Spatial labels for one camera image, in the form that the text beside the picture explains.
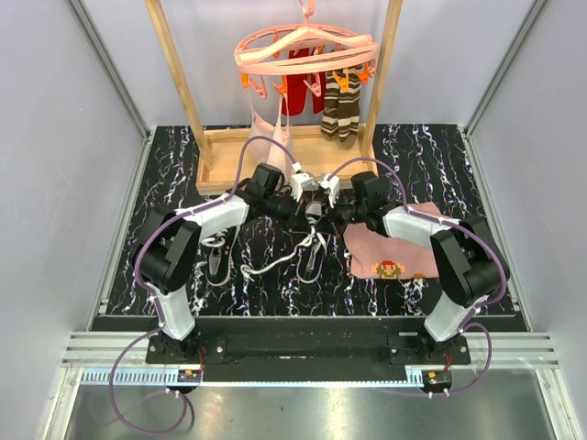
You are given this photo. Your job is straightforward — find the black sneaker with white laces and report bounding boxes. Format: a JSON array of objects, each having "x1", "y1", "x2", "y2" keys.
[{"x1": 239, "y1": 202, "x2": 328, "y2": 284}]

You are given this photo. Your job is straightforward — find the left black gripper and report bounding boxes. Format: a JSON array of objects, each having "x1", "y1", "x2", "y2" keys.
[{"x1": 263, "y1": 190, "x2": 312, "y2": 234}]

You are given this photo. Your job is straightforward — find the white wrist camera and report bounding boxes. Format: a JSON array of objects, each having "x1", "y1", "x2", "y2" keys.
[
  {"x1": 318, "y1": 173, "x2": 340, "y2": 208},
  {"x1": 289, "y1": 162, "x2": 316, "y2": 203}
]

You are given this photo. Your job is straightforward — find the small connector box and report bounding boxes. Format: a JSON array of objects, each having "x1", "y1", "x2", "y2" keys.
[
  {"x1": 177, "y1": 368, "x2": 204, "y2": 383},
  {"x1": 423, "y1": 369, "x2": 453, "y2": 393}
]

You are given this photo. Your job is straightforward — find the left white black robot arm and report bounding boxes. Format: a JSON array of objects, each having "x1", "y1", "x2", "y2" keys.
[{"x1": 133, "y1": 163, "x2": 316, "y2": 363}]

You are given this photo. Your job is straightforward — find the right small connector box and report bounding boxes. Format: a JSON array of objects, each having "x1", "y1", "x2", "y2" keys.
[{"x1": 423, "y1": 369, "x2": 453, "y2": 393}]

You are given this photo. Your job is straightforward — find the red sock pair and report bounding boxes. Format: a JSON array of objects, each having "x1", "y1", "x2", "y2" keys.
[{"x1": 282, "y1": 72, "x2": 326, "y2": 116}]

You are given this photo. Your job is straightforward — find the pink round clip hanger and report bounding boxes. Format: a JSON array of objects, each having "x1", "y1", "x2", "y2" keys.
[{"x1": 234, "y1": 1, "x2": 379, "y2": 99}]

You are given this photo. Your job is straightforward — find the pink mario t-shirt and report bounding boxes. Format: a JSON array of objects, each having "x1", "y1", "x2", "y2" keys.
[{"x1": 343, "y1": 223, "x2": 438, "y2": 281}]

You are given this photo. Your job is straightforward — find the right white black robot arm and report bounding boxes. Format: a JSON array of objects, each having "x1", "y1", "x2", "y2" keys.
[{"x1": 319, "y1": 171, "x2": 510, "y2": 364}]

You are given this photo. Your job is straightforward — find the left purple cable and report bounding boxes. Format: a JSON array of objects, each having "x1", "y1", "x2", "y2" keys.
[{"x1": 107, "y1": 135, "x2": 302, "y2": 435}]

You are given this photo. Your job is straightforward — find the wooden drying rack frame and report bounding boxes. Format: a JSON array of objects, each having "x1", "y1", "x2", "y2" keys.
[{"x1": 146, "y1": 1, "x2": 402, "y2": 195}]

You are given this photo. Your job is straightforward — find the brown striped sock pair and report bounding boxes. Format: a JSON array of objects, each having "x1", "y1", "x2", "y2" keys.
[{"x1": 320, "y1": 71, "x2": 361, "y2": 149}]

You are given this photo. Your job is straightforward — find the pink bra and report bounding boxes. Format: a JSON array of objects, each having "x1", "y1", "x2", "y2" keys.
[{"x1": 247, "y1": 94, "x2": 293, "y2": 181}]

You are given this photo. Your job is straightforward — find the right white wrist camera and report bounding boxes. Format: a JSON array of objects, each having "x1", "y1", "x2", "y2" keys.
[{"x1": 318, "y1": 173, "x2": 340, "y2": 208}]

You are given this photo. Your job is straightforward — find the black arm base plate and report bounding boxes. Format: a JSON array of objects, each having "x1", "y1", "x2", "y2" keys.
[{"x1": 146, "y1": 316, "x2": 471, "y2": 386}]

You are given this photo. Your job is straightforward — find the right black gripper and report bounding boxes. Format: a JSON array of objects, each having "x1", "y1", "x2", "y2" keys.
[{"x1": 313, "y1": 192, "x2": 367, "y2": 238}]

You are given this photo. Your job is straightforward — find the left small connector box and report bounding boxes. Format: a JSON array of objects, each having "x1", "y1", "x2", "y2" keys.
[{"x1": 177, "y1": 368, "x2": 204, "y2": 383}]

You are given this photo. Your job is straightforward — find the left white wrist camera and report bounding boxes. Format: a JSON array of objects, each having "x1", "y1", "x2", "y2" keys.
[{"x1": 289, "y1": 162, "x2": 316, "y2": 203}]

